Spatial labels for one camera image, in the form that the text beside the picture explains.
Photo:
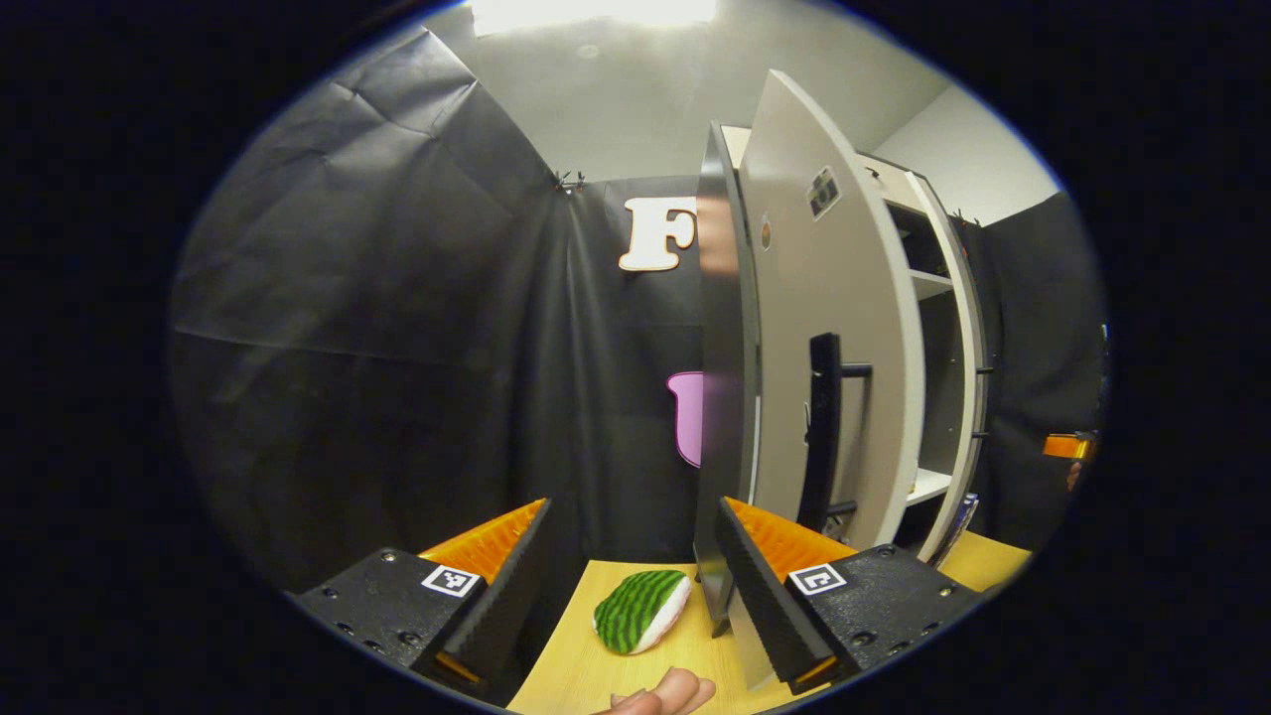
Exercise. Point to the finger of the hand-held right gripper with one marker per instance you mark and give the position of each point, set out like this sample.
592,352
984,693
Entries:
1067,447

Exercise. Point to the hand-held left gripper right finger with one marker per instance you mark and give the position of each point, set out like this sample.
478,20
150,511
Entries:
770,606

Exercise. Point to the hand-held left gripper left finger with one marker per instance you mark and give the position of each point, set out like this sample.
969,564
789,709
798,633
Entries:
501,616

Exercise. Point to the white shoe cabinet door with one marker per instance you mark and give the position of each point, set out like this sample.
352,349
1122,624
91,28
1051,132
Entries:
968,328
854,298

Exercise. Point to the white grey shoe cabinet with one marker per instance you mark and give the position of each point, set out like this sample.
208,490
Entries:
725,397

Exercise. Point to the black backdrop cloth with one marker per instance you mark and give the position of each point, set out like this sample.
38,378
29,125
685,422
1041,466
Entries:
397,298
1043,328

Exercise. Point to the green striped watermelon toy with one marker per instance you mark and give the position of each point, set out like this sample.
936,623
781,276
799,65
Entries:
640,611

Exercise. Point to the ceiling light panel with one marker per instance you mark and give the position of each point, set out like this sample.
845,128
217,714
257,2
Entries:
596,12

